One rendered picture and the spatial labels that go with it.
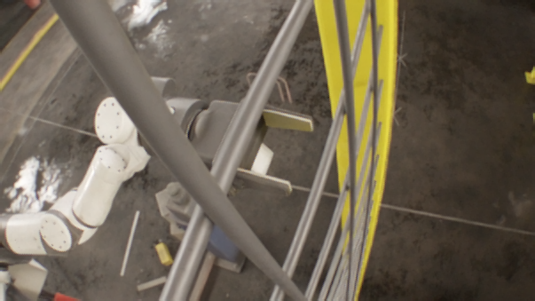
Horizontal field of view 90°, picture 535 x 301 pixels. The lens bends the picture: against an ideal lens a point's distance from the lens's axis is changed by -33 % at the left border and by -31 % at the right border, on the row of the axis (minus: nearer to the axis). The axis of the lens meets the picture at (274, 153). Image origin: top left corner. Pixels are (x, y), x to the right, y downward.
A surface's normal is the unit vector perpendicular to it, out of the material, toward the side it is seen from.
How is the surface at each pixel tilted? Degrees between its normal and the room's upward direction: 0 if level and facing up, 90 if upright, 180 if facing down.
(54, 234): 50
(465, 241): 0
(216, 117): 0
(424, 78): 0
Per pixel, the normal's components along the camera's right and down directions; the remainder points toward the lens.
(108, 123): -0.34, 0.04
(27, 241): -0.02, 0.31
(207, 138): -0.19, -0.51
